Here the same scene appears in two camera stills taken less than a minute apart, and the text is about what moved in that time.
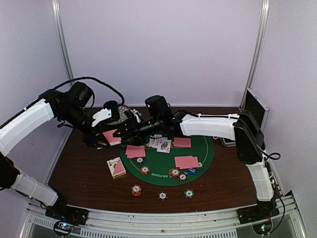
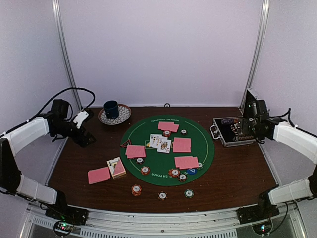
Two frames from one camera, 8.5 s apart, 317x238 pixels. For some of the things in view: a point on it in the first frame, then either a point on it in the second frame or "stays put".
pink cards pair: x=186 y=162 stays put
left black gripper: x=91 y=141 to x=83 y=143
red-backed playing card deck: x=116 y=167 stays put
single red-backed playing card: x=134 y=151 stays put
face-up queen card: x=165 y=146 stays put
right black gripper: x=138 y=136 to x=245 y=130
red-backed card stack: x=112 y=140 to x=99 y=175
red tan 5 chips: x=174 y=172 stays put
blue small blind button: x=192 y=171 stays put
